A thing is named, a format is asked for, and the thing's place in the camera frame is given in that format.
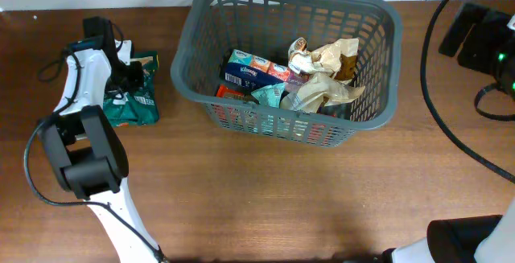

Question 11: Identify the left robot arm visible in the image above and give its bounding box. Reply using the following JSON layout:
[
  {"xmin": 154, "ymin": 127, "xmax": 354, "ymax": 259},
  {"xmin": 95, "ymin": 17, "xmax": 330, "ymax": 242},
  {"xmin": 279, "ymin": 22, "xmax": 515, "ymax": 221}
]
[{"xmin": 31, "ymin": 16, "xmax": 167, "ymax": 262}]

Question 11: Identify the white teal wipes packet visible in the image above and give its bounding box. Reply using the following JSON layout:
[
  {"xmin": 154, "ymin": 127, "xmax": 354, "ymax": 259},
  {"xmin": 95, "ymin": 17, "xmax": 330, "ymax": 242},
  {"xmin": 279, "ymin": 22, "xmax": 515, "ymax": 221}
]
[{"xmin": 251, "ymin": 83, "xmax": 286, "ymax": 108}]

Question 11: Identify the orange spaghetti packet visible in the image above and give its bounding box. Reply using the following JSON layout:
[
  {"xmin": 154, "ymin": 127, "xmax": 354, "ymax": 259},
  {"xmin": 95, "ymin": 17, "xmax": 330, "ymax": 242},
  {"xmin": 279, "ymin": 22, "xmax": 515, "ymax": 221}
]
[{"xmin": 216, "ymin": 84, "xmax": 339, "ymax": 143}]

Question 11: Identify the beige snack bag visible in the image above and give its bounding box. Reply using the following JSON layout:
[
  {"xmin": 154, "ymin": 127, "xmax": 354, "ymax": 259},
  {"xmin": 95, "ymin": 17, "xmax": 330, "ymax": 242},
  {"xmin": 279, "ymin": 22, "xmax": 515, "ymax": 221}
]
[
  {"xmin": 288, "ymin": 37, "xmax": 359, "ymax": 81},
  {"xmin": 279, "ymin": 72, "xmax": 365, "ymax": 113}
]

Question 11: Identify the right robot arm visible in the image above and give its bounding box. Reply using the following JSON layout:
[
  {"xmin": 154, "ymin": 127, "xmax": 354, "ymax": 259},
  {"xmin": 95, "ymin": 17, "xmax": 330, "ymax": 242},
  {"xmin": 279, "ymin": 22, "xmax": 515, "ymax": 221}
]
[{"xmin": 376, "ymin": 1, "xmax": 514, "ymax": 262}]

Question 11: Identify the blue Kleenex tissue pack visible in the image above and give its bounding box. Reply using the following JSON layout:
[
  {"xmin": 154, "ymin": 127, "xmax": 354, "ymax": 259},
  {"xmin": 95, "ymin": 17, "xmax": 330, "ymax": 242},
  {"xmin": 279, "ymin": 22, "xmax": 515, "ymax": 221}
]
[{"xmin": 222, "ymin": 49, "xmax": 309, "ymax": 92}]

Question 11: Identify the green coffee bag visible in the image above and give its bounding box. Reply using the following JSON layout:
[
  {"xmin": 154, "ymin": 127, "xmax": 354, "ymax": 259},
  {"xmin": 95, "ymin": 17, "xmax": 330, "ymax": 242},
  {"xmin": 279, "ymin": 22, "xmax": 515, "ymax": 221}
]
[{"xmin": 103, "ymin": 51, "xmax": 159, "ymax": 127}]

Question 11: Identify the grey plastic basket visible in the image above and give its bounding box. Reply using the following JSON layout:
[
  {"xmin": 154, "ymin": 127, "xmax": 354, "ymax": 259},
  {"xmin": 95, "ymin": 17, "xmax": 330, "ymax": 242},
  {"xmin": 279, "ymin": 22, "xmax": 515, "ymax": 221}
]
[{"xmin": 171, "ymin": 0, "xmax": 402, "ymax": 147}]

